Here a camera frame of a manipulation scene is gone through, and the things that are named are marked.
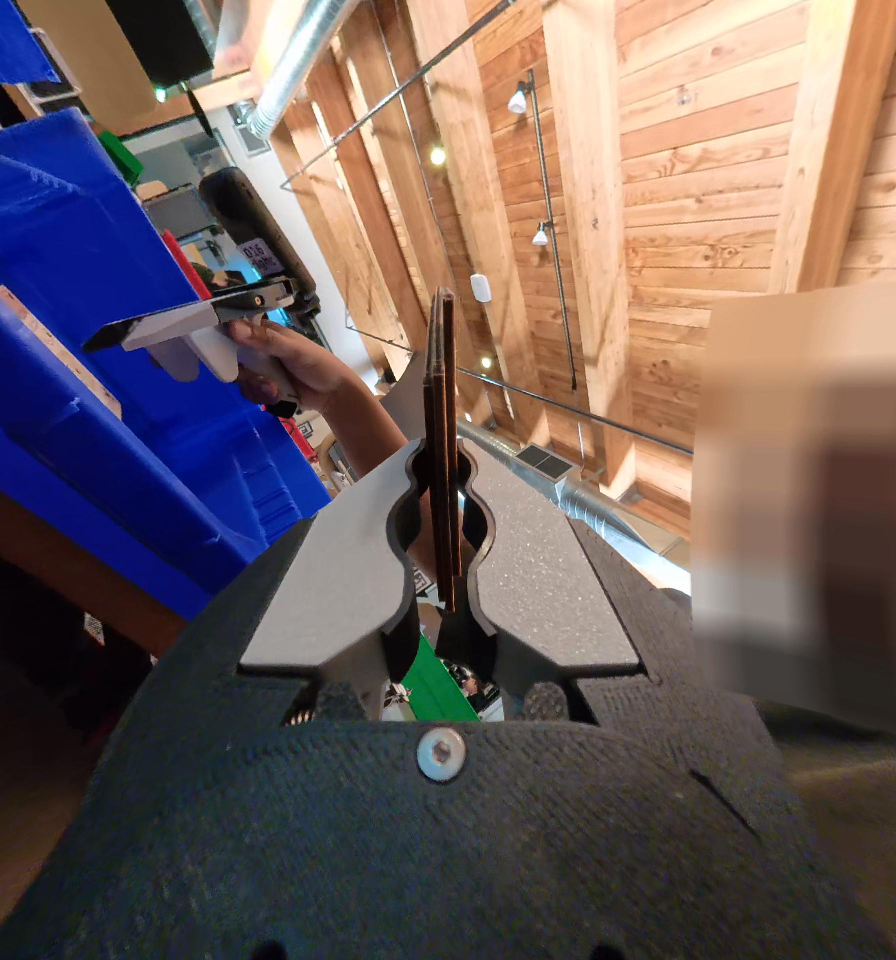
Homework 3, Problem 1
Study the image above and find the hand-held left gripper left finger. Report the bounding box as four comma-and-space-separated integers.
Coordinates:
238, 438, 429, 723

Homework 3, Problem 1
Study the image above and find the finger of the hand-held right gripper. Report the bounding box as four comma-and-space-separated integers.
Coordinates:
120, 301, 221, 354
80, 316, 146, 355

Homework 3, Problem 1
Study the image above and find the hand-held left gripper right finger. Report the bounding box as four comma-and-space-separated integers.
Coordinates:
435, 441, 641, 702

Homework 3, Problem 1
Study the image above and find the person's right hand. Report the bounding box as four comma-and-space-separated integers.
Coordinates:
226, 318, 359, 415

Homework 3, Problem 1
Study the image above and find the red plastic bin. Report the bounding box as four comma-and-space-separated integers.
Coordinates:
161, 228, 213, 301

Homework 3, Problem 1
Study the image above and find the ceiling air vent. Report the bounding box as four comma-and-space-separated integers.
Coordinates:
514, 441, 575, 483

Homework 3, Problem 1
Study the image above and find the green plastic bin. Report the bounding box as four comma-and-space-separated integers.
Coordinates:
399, 633, 480, 723

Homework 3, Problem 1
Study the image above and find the green box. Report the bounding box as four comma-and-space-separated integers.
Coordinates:
99, 131, 146, 186

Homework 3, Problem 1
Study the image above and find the dark grey partition panel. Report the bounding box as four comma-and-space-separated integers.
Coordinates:
16, 0, 218, 138

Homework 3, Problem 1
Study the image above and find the person's brown clothing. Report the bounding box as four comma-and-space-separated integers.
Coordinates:
781, 716, 896, 960

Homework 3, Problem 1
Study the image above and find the silver air duct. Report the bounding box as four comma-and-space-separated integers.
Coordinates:
251, 0, 360, 141
457, 418, 695, 595

